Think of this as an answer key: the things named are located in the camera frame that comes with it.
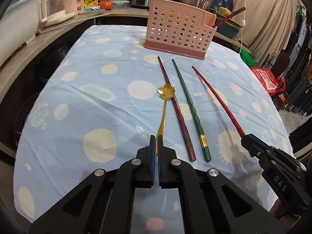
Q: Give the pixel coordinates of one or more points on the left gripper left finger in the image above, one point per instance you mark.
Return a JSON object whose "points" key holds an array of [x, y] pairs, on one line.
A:
{"points": [[152, 158]]}

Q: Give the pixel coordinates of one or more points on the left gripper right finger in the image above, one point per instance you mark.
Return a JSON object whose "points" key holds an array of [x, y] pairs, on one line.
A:
{"points": [[160, 157]]}

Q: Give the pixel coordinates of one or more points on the green chopstick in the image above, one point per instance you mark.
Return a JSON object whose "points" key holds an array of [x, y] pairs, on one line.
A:
{"points": [[195, 117]]}

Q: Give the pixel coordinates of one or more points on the gold flower spoon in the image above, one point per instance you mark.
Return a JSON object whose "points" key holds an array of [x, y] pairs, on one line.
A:
{"points": [[166, 93]]}

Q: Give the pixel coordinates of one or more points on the blue planet tablecloth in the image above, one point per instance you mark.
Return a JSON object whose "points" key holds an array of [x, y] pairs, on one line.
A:
{"points": [[102, 104]]}

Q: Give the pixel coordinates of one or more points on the red plastic bag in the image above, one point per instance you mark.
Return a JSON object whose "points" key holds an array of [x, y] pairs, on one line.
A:
{"points": [[272, 85]]}

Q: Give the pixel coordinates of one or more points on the dark metal chair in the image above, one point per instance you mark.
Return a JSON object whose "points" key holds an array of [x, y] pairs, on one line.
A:
{"points": [[277, 63]]}

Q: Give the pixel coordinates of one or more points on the pink perforated utensil basket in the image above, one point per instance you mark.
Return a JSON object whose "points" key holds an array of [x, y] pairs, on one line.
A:
{"points": [[180, 29]]}

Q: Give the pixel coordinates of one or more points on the green plastic bag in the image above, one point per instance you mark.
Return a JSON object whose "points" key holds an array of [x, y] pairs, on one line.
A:
{"points": [[246, 58]]}

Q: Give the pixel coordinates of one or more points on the stacked yellow blue basins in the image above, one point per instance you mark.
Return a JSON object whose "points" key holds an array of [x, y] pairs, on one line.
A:
{"points": [[229, 29]]}

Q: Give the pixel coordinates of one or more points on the clear food container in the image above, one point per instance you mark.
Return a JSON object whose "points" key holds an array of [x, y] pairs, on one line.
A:
{"points": [[120, 4]]}

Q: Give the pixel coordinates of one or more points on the red tomato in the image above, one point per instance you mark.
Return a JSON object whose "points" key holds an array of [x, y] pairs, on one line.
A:
{"points": [[106, 5]]}

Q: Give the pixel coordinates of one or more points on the blue tissue packet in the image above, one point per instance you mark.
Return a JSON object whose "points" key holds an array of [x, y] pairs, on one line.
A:
{"points": [[92, 9]]}

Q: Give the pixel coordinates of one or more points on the loofah sponge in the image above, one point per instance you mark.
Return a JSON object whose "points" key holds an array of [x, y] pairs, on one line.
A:
{"points": [[223, 11]]}

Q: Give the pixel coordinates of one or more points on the beige curtain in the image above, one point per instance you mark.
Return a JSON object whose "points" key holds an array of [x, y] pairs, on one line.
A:
{"points": [[268, 25]]}

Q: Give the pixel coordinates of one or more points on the white dish drainer box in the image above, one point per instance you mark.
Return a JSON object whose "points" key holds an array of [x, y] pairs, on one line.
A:
{"points": [[18, 24]]}

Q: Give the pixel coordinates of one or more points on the white power cable switch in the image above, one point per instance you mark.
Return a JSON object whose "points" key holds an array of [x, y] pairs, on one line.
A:
{"points": [[242, 29]]}

